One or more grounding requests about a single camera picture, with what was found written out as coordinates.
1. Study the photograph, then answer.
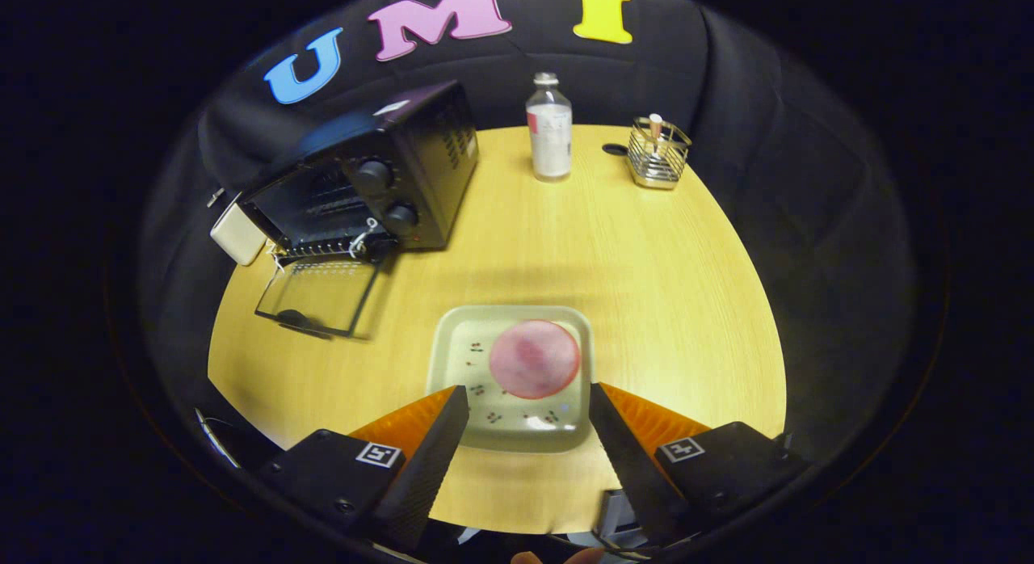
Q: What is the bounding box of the white bread toaster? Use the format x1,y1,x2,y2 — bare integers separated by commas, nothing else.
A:
210,202,267,266

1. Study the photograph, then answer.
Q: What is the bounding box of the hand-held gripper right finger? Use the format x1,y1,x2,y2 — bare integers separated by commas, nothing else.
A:
588,382,809,549

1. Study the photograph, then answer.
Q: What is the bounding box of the metal wire basket holder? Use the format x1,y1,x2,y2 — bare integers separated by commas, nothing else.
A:
628,116,693,191

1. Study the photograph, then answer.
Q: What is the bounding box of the black toaster oven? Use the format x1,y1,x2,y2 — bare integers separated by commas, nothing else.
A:
238,81,480,339

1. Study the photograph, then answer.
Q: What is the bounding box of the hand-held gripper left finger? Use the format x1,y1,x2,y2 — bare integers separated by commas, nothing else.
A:
258,385,470,553

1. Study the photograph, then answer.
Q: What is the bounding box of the cream square plate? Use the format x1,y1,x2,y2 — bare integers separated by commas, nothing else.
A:
427,305,595,454

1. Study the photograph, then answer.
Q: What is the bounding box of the pink round meat slice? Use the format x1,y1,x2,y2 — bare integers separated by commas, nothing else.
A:
489,320,582,400

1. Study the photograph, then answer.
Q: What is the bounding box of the clear bottle with red label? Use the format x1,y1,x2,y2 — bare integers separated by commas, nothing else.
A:
526,72,574,183

